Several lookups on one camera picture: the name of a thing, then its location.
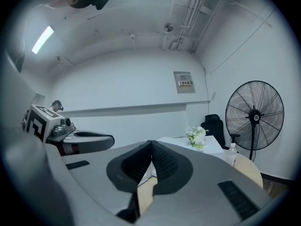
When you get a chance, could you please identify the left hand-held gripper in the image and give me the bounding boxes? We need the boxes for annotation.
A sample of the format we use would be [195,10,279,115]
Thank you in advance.
[22,104,115,156]

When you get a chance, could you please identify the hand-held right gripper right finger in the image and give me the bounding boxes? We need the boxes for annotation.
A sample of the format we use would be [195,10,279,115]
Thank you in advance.
[137,139,275,226]

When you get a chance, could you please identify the white ceiling pipes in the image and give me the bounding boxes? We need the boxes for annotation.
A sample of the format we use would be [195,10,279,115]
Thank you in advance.
[162,0,226,54]

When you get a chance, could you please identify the white flower bouquet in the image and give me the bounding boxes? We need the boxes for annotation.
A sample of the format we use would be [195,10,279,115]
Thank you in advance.
[172,126,209,150]

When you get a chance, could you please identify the grey electrical panel box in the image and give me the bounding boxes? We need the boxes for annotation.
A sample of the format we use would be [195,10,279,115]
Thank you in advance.
[173,71,196,95]

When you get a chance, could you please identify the round wooden table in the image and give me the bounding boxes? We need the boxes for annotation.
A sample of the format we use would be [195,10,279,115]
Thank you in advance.
[222,149,264,189]

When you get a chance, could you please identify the black office chair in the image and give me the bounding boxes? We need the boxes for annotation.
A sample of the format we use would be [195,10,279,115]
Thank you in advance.
[200,113,241,151]

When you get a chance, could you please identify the white rectangular table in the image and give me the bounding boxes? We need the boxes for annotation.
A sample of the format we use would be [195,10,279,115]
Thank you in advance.
[157,135,225,155]

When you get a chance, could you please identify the long ceiling light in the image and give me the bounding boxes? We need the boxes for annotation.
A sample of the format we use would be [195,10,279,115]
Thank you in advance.
[31,25,55,55]

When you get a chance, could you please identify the clear plastic bottle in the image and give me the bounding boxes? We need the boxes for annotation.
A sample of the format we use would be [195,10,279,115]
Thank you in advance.
[225,143,238,168]

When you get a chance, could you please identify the black pedestal fan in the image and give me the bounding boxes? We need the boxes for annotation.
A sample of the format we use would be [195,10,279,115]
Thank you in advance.
[225,80,285,162]

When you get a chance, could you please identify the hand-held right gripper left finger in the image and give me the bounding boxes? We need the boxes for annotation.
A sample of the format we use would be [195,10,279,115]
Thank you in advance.
[61,139,153,226]

